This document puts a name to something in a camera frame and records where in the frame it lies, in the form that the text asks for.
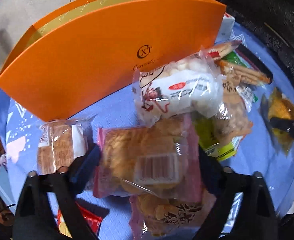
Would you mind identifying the round cracker packet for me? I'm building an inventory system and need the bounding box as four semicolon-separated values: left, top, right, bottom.
206;40;242;61

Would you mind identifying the green snack packet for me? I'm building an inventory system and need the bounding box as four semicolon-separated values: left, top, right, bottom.
222;51;250;68

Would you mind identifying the brown cake packet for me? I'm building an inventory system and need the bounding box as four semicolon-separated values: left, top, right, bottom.
37;115;94;175

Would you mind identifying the sandwich cracker packet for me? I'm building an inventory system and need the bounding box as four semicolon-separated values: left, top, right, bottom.
215;60;272;86

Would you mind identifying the red snack packet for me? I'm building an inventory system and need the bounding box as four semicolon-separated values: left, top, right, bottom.
57;203;103;238

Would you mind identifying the floral tissue pack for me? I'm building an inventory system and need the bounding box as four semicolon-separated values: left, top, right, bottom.
219;12;235;37

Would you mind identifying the orange cardboard box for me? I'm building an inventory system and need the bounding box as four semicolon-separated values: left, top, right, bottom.
0;0;226;121

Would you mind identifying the yellow bread packet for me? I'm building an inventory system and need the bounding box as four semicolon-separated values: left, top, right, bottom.
260;87;294;156

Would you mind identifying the black smartphone red case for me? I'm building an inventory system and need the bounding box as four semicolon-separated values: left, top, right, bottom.
236;43;273;84

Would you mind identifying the blue patterned tablecloth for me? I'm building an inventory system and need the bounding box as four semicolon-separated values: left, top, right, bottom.
0;12;294;240

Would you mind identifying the green yellow cracker packet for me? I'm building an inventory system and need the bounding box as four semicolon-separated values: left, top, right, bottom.
193;117;244;161

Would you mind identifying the white marshmallow snack bag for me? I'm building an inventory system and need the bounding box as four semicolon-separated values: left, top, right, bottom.
132;51;223;127

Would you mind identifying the pink biscuit bag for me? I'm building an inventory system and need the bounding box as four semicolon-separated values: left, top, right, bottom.
93;114;216;239

